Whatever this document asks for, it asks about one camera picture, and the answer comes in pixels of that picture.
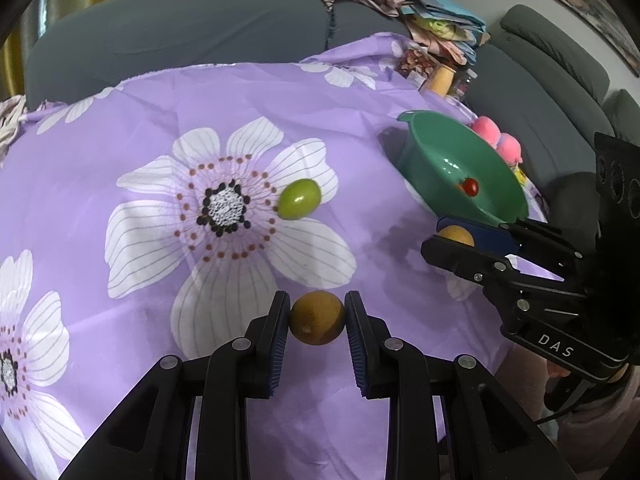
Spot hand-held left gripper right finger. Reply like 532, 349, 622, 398
344, 290, 576, 480

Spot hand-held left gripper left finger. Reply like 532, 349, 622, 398
60, 290, 292, 480

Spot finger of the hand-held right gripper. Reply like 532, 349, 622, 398
436, 216, 584, 281
421, 237, 586, 331

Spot brown longan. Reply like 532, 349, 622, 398
436, 226, 475, 248
290, 290, 347, 346

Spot green plastic bowl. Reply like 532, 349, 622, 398
397, 110, 529, 226

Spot person's right forearm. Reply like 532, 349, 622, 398
570, 362, 640, 471

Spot pink plush toy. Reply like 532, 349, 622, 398
472, 116, 523, 165

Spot person's leg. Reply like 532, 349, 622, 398
495, 347, 556, 413

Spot dark jar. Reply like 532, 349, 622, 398
452, 69, 480, 103

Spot yellow cup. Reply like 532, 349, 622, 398
429, 62, 458, 97

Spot stack of folded colourful clothes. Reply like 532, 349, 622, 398
400, 0, 491, 66

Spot purple floral tablecloth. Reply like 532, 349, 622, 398
0, 32, 551, 480

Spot grey sofa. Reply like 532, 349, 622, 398
25, 0, 640, 221

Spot white patterned cloth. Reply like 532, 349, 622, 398
0, 95, 28, 161

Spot yellow deer print curtain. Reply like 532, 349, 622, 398
0, 0, 126, 98

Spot framed wall painting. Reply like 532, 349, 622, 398
557, 0, 640, 78

